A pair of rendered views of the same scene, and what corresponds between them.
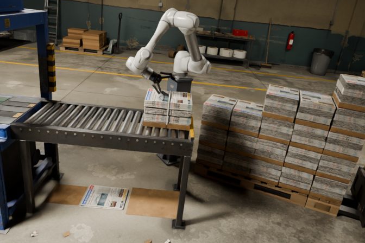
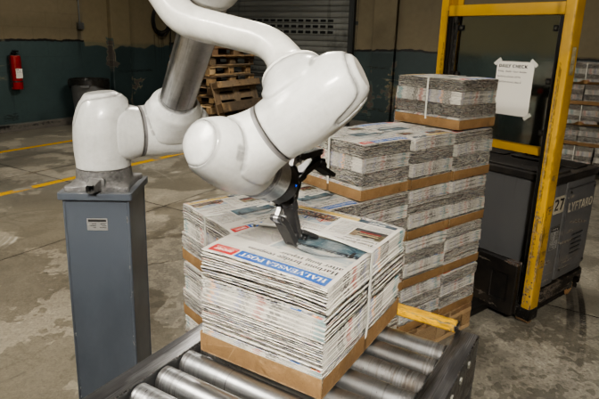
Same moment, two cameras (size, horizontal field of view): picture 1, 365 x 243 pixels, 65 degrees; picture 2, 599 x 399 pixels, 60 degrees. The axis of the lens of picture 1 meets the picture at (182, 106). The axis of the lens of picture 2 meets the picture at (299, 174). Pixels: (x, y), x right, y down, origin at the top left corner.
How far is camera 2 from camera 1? 1.97 m
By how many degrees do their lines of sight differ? 54
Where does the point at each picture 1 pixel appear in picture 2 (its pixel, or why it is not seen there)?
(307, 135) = (427, 205)
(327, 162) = (454, 240)
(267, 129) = not seen: hidden behind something
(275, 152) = not seen: hidden behind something
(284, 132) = (396, 218)
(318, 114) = (437, 157)
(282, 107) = (389, 165)
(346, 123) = (467, 156)
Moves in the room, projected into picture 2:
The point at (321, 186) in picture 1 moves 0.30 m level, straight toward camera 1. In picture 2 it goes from (450, 288) to (496, 316)
